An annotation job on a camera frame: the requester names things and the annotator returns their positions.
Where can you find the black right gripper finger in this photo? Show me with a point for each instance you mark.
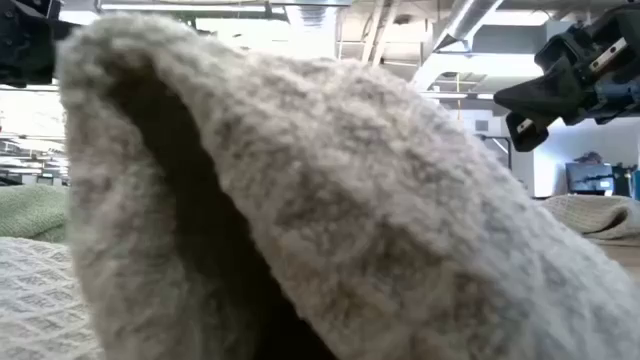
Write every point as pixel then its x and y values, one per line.
pixel 527 134
pixel 555 95

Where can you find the white waffle microfiber towel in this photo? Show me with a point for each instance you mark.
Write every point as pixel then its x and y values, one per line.
pixel 590 215

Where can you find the green microfiber towel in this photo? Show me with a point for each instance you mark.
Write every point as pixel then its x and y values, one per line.
pixel 30 212

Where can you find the grey waffle microfiber towel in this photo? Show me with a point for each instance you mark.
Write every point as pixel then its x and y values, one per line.
pixel 350 200

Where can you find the person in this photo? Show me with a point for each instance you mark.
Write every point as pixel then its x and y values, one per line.
pixel 589 158

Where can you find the black desktop monitor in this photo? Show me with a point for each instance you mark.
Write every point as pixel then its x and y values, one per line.
pixel 590 177

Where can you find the blue panel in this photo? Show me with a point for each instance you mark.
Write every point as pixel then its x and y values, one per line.
pixel 636 185

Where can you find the black metal frame stand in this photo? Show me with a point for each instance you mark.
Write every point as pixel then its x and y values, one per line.
pixel 510 150

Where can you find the smooth silver air duct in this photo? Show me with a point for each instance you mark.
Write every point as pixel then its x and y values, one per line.
pixel 465 20

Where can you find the spiral silver air duct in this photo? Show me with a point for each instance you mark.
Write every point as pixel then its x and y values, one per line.
pixel 312 17

